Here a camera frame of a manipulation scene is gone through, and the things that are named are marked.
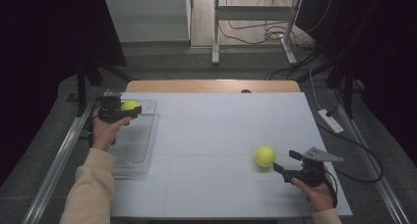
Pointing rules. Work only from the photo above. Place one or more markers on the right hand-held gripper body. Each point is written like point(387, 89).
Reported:
point(309, 175)

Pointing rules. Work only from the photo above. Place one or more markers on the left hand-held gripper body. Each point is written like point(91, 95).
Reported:
point(109, 109)

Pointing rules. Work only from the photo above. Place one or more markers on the yellow tennis ball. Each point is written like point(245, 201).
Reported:
point(130, 104)
point(265, 156)

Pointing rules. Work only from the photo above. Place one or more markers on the clear plastic container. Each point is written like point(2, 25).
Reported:
point(137, 142)

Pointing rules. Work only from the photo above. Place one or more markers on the person's right hand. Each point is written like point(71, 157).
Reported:
point(319, 196)

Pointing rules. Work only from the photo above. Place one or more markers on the person's left hand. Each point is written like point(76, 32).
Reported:
point(103, 134)

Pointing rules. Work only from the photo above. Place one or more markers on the black stand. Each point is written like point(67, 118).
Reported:
point(81, 86)
point(348, 83)

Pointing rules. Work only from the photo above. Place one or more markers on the white power strip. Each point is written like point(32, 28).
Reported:
point(330, 121)

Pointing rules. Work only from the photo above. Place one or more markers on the wooden table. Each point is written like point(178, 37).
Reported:
point(196, 85)

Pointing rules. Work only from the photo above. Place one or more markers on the white table board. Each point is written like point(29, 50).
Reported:
point(213, 135)

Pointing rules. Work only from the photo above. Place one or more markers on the black table grommet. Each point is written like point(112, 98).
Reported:
point(246, 91)

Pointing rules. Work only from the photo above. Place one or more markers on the dark curtain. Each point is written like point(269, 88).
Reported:
point(39, 53)
point(387, 53)

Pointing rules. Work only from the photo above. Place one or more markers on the white panel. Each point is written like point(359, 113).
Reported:
point(147, 17)

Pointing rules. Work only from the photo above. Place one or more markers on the aluminium rail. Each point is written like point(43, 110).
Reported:
point(55, 171)
point(373, 168)

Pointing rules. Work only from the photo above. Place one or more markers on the white desk frame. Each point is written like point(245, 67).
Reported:
point(215, 27)

